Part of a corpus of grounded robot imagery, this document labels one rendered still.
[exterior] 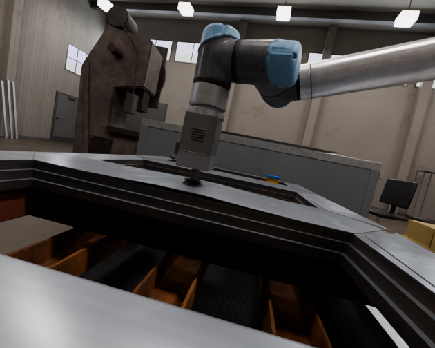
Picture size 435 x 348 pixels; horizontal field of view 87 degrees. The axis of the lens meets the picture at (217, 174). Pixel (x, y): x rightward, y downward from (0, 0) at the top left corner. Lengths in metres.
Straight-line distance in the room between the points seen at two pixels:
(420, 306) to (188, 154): 0.36
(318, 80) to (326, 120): 9.97
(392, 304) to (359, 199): 1.12
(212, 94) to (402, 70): 0.35
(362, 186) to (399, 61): 0.91
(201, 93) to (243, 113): 10.11
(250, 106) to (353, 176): 9.38
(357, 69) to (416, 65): 0.09
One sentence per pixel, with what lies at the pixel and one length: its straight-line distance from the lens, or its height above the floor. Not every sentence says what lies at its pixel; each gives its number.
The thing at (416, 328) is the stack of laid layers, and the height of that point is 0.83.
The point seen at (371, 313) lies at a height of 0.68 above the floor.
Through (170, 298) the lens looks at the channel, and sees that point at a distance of 0.46.
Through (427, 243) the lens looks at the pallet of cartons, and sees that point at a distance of 4.98.
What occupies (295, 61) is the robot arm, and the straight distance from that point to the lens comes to 0.44.
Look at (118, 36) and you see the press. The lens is 5.01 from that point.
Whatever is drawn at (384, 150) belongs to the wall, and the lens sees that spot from 10.93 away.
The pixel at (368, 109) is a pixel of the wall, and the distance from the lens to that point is 10.94.
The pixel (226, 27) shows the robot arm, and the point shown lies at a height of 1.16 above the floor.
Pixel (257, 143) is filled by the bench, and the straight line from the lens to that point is 1.28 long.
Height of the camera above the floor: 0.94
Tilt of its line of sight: 5 degrees down
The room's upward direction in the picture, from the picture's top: 11 degrees clockwise
